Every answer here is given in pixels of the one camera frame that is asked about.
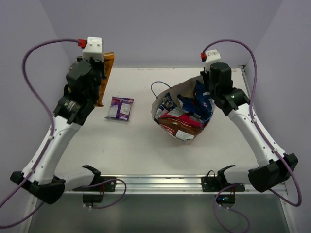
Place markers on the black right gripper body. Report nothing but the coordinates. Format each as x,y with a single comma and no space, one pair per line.
207,81

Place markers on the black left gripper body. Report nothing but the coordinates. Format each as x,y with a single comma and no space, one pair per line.
100,70

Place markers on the orange snack packet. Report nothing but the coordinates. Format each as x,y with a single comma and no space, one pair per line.
109,58

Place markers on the purple candy packet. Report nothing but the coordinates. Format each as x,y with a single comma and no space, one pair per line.
120,109

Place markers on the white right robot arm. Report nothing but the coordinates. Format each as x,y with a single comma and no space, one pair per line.
273,163

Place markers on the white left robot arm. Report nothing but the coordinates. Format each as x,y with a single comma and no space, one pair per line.
39,177

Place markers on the dark blue snack packet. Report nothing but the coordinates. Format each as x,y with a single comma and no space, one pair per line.
200,106

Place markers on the pink snack packet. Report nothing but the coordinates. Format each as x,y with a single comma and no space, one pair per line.
183,117

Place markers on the blue white snack packet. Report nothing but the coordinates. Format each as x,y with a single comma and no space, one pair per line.
166,105

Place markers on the brown snack packet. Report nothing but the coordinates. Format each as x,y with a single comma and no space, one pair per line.
179,129

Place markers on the black right controller box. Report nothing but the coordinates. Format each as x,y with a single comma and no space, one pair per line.
225,199

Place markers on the black controller box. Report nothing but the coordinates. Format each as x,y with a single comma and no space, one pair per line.
91,199
225,199

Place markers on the black left controller box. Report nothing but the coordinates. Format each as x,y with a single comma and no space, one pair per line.
91,199

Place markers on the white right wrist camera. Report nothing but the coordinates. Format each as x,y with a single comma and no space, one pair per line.
211,57

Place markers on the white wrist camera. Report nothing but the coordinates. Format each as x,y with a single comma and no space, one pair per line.
211,57
93,49

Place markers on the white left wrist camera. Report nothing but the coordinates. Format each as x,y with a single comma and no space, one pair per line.
93,49

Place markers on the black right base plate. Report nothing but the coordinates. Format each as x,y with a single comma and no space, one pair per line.
213,182

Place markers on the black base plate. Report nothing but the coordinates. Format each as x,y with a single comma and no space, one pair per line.
101,184
213,182

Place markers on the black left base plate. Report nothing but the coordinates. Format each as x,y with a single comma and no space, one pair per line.
101,184

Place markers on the aluminium mounting rail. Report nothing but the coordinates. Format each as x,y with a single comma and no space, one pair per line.
170,184

